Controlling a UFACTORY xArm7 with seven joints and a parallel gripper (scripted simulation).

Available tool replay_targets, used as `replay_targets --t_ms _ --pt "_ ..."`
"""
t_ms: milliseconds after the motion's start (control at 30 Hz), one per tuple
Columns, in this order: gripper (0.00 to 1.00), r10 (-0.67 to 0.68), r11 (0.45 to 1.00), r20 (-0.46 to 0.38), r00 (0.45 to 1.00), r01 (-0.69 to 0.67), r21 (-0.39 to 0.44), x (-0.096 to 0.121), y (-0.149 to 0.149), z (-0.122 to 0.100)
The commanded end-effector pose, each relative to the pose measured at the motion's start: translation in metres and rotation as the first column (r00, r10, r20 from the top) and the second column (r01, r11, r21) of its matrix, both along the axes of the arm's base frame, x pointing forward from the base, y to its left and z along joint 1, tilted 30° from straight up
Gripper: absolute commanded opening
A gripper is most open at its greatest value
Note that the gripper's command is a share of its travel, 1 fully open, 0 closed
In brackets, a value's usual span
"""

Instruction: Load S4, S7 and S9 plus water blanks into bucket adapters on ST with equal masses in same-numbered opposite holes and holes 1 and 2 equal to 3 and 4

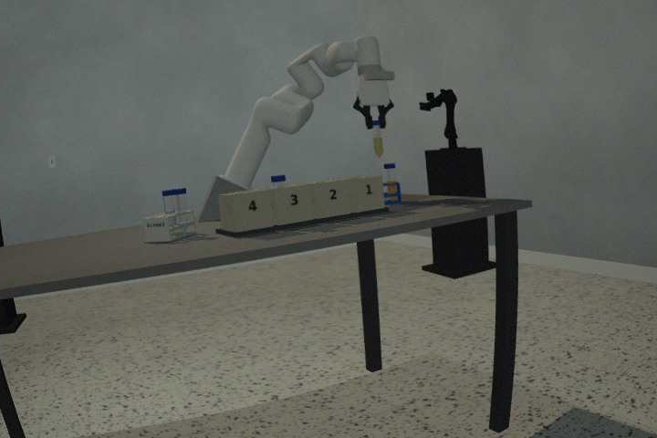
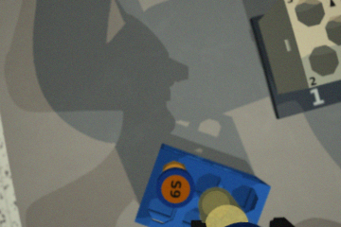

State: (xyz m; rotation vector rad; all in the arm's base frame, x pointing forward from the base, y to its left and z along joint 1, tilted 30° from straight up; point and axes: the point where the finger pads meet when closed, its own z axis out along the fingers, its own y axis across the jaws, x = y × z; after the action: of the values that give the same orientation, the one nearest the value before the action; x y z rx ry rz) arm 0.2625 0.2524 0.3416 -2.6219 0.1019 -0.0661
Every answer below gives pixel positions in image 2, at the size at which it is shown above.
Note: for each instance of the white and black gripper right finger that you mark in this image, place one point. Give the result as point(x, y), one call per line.
point(280, 222)

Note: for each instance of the blue tube rack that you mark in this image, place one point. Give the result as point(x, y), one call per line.
point(240, 187)

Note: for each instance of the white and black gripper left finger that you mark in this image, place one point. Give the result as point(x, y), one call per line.
point(197, 223)

